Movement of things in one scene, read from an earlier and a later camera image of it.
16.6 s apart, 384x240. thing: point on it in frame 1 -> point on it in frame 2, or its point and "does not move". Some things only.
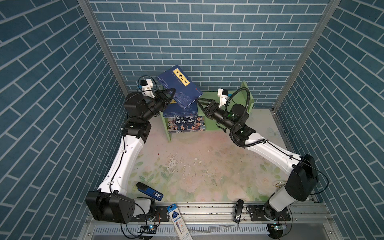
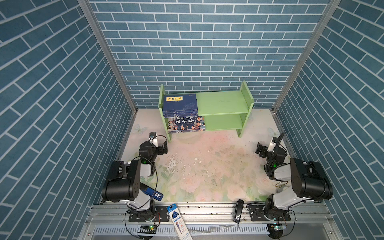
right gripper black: [210, 112] -> [264, 150]
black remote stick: [238, 210] does not move
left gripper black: [162, 101] -> [159, 149]
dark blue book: [186, 92] -> [180, 105]
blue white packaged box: [180, 225] does not move
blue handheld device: [149, 191] does not move
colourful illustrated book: [179, 124] does not move
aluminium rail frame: [217, 221] does not move
